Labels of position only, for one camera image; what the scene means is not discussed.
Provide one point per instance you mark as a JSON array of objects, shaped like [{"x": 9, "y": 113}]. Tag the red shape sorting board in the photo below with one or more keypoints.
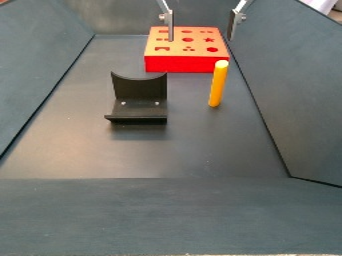
[{"x": 196, "y": 48}]

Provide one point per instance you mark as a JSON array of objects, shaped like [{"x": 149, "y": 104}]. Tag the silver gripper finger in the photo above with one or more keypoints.
[
  {"x": 236, "y": 17},
  {"x": 165, "y": 16}
]

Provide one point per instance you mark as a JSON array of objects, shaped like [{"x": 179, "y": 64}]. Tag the black curved holder bracket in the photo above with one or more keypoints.
[{"x": 140, "y": 99}]

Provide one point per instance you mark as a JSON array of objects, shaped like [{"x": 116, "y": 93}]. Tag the yellow oval peg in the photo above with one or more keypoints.
[{"x": 219, "y": 76}]

